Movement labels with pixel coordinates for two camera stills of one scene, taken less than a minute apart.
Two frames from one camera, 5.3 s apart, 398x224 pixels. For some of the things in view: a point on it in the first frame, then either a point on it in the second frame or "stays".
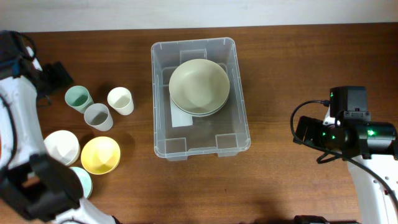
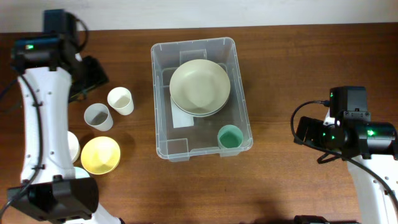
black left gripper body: (53, 80) to (92, 74)
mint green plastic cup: (78, 98) to (230, 137)
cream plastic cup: (120, 99) stays
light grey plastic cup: (97, 116) stays
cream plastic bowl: (199, 86) stays
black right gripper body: (316, 135) stays
